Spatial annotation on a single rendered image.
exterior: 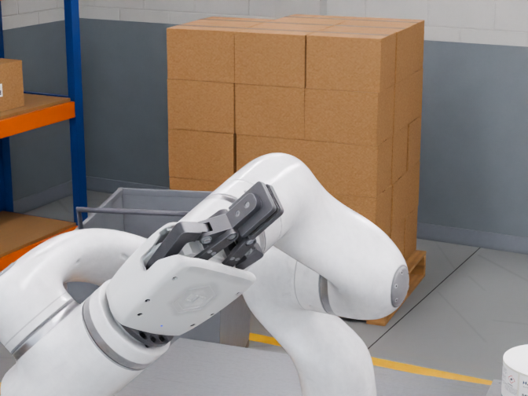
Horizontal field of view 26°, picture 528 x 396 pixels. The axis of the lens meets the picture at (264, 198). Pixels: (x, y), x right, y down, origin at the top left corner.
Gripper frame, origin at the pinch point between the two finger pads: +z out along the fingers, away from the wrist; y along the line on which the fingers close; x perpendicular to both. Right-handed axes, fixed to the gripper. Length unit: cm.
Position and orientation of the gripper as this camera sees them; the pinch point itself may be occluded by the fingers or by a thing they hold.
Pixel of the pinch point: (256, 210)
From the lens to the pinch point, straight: 97.5
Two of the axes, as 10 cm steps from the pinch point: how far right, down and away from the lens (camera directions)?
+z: 6.9, -6.1, -4.0
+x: -3.6, -7.6, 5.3
